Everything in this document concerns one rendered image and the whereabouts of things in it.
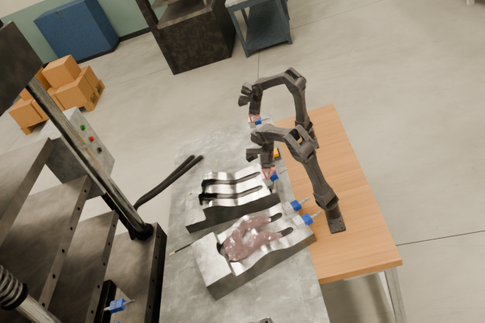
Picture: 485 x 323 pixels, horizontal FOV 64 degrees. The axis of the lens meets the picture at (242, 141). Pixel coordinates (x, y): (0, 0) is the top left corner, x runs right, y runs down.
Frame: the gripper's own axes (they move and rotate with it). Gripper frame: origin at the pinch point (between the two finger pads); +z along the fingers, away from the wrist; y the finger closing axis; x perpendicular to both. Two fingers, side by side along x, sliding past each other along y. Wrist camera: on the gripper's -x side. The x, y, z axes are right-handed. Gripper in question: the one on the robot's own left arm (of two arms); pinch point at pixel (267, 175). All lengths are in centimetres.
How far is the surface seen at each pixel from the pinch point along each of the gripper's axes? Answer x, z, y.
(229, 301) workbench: -19, 30, 49
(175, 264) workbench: -45, 36, 22
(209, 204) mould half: -28.5, 12.5, 6.1
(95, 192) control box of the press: -89, 15, -8
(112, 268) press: -80, 48, 12
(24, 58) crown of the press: -96, -63, 14
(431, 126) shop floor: 143, 31, -120
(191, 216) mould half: -38.6, 23.5, 1.5
